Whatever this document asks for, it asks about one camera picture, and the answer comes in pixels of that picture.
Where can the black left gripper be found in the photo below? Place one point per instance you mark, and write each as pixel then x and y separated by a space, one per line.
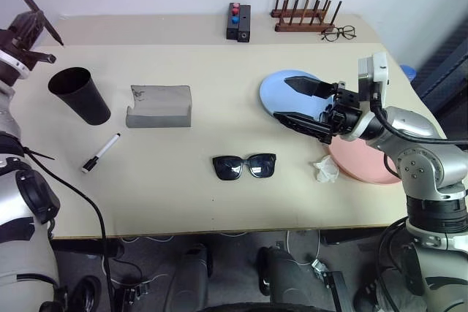
pixel 16 41

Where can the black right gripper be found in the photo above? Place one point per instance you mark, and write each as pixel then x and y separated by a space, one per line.
pixel 343 114

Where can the pink plate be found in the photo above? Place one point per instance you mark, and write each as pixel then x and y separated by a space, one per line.
pixel 358 160

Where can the black sunglasses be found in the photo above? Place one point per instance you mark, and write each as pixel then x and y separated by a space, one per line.
pixel 228 167

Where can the white marker with black cap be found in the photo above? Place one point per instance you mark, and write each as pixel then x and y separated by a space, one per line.
pixel 104 150

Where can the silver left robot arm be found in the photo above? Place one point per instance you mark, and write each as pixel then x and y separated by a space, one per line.
pixel 14 195

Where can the black plastic cup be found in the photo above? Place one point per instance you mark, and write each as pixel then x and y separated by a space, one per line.
pixel 84 103

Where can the light blue plate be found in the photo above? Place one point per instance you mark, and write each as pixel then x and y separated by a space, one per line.
pixel 274 89

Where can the crumpled white tissue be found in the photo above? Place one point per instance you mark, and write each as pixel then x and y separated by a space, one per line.
pixel 325 169

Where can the thin-framed clear eyeglasses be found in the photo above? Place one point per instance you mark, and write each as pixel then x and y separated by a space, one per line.
pixel 329 35

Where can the wooden peg rack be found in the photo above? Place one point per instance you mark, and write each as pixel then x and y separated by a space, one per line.
pixel 303 27

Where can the plain black box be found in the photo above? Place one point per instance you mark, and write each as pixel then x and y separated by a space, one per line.
pixel 244 27

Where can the black box with coloured knobs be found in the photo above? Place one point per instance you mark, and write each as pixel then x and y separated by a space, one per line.
pixel 233 32

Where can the dark ribbed object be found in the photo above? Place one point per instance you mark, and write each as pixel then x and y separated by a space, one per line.
pixel 449 71

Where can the metal caster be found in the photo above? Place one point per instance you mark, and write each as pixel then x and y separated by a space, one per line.
pixel 320 268

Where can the dark rounded shape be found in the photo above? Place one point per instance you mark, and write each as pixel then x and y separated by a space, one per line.
pixel 186 279
pixel 285 279

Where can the black wheel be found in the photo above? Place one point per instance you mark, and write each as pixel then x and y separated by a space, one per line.
pixel 86 295

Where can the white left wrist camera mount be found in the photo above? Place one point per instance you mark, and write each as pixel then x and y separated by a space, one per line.
pixel 16 64

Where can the black table frame bar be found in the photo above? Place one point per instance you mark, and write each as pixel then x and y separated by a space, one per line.
pixel 84 248
pixel 347 237

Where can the black metal frame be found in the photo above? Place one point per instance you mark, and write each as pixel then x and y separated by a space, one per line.
pixel 338 290

